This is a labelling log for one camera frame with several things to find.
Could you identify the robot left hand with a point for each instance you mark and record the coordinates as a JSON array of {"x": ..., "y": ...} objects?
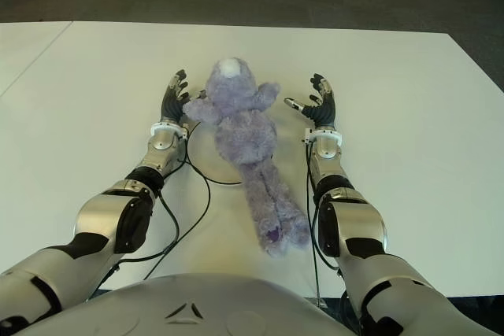
[{"x": 173, "y": 104}]

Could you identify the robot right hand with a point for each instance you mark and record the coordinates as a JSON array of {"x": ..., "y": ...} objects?
[{"x": 321, "y": 109}]

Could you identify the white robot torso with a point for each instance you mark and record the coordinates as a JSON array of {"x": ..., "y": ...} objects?
[{"x": 189, "y": 304}]

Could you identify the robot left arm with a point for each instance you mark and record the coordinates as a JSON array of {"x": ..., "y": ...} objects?
[{"x": 98, "y": 214}]

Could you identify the purple plush doll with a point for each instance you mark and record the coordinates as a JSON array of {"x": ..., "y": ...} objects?
[{"x": 248, "y": 135}]

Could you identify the white plate with black rim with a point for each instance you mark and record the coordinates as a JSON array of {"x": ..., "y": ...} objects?
[{"x": 208, "y": 159}]

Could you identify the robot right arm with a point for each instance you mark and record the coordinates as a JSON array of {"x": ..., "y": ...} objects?
[{"x": 354, "y": 226}]

